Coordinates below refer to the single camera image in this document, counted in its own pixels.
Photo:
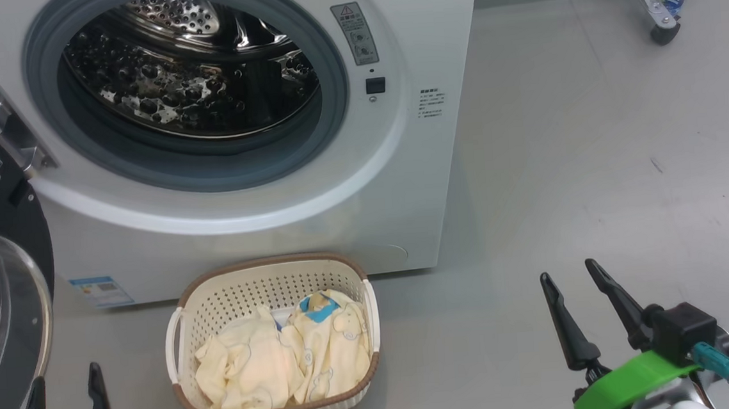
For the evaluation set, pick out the white front-load washing machine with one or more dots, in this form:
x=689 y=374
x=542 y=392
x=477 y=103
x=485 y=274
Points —
x=363 y=185

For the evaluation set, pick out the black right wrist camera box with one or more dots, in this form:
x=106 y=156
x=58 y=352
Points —
x=684 y=329

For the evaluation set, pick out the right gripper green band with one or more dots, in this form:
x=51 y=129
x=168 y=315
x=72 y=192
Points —
x=621 y=388

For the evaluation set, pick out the plain cream garment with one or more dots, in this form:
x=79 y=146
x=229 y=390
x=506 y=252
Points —
x=247 y=366

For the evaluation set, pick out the cream perforated basket brown rim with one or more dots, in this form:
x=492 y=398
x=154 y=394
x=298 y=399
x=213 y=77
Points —
x=248 y=286

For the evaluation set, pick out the blue energy label sticker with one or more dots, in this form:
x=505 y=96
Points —
x=101 y=291

